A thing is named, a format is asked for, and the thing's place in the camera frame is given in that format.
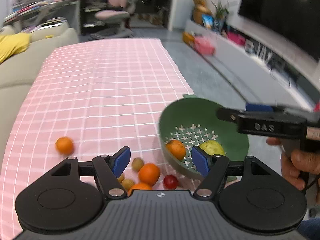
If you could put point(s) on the white router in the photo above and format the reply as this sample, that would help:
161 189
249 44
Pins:
261 54

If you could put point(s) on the green colander bowl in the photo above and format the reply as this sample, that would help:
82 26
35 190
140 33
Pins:
193 121

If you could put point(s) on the person's right hand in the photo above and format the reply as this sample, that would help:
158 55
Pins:
294 161

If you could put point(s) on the golden brown vase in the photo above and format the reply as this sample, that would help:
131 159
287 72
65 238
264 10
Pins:
200 9

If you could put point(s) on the small kiwi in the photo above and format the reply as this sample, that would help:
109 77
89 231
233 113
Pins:
137 164
121 178
127 184

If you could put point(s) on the red cherry tomato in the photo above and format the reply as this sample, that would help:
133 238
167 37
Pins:
170 182

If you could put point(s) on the beige sofa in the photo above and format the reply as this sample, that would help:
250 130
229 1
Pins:
20 71

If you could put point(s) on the orange box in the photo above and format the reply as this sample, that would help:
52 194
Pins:
188 39

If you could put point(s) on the pink office chair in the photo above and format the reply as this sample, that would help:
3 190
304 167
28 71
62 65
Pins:
116 19

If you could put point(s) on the blue snack bag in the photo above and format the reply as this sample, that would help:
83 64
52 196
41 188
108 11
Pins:
208 21

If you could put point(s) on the lone tangerine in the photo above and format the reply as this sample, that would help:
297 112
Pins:
64 145

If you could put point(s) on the potted green plant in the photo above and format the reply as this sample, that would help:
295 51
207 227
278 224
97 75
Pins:
221 13

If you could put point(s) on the black television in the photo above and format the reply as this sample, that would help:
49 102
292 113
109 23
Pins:
296 20

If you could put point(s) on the yellow cushion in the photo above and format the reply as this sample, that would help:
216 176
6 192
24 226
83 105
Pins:
13 44

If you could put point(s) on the pink storage box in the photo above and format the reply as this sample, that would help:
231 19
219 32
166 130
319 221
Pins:
203 45

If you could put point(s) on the person's blue jeans leg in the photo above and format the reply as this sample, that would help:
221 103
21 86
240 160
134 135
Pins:
310 228

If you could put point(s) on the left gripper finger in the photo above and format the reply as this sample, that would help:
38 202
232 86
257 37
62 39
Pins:
229 114
253 107

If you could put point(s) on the magenta box on console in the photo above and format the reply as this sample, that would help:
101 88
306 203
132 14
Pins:
236 38

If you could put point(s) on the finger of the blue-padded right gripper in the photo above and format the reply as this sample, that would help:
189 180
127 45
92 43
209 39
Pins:
213 168

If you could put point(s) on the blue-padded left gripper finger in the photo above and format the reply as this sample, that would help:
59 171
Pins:
107 171

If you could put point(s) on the pink checked tablecloth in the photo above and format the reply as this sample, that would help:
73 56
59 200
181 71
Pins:
103 95

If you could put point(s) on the white tv console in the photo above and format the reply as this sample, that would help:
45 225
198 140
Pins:
264 84

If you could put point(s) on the orange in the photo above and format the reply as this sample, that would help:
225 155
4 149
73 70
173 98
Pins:
149 174
177 149
139 186

